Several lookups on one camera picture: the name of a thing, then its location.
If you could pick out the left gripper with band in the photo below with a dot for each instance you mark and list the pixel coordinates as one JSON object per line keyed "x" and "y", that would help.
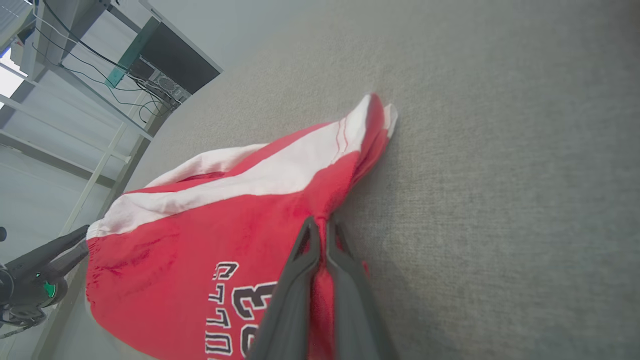
{"x": 27, "y": 295}

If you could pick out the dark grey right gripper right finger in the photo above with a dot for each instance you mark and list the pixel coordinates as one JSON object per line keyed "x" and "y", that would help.
{"x": 357, "y": 320}

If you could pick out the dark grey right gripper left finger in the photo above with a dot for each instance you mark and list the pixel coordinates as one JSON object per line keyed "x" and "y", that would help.
{"x": 290, "y": 310}

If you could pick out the red and white jersey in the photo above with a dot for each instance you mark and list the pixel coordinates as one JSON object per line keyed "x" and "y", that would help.
{"x": 165, "y": 260}

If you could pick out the grey fabric sofa cushion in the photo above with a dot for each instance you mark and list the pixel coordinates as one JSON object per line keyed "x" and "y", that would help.
{"x": 500, "y": 200}

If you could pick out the teal green strip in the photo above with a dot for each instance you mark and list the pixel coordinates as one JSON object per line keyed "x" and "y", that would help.
{"x": 127, "y": 57}

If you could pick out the black computer tower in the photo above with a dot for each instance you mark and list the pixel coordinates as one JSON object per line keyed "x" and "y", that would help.
{"x": 180, "y": 55}

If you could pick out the grey desk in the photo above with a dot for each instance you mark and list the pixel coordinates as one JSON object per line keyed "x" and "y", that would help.
{"x": 65, "y": 20}

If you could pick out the grey white metal rack frame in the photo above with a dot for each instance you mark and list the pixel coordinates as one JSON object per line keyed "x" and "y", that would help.
{"x": 50, "y": 157}

